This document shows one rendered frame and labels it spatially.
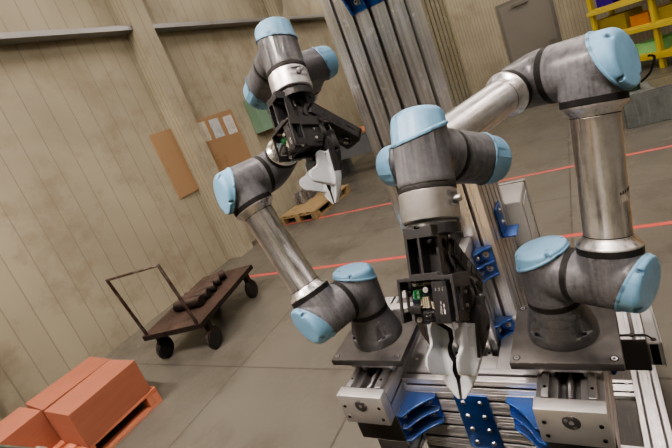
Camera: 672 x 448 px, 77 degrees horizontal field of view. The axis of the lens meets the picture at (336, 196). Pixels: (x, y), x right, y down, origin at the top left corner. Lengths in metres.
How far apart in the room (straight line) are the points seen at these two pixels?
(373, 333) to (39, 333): 4.35
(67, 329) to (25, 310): 0.45
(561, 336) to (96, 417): 3.21
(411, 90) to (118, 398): 3.21
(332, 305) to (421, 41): 0.70
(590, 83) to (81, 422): 3.49
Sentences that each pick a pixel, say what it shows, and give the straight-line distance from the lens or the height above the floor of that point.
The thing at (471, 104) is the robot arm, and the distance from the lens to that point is 0.84.
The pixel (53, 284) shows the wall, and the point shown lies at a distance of 5.31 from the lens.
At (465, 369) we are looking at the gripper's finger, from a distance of 0.55.
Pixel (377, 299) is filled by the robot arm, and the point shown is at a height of 1.17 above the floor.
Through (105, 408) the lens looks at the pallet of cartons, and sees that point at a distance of 3.75.
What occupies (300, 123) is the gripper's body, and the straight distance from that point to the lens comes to 0.72.
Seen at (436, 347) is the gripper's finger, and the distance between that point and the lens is 0.57.
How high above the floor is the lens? 1.74
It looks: 13 degrees down
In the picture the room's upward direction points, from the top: 21 degrees counter-clockwise
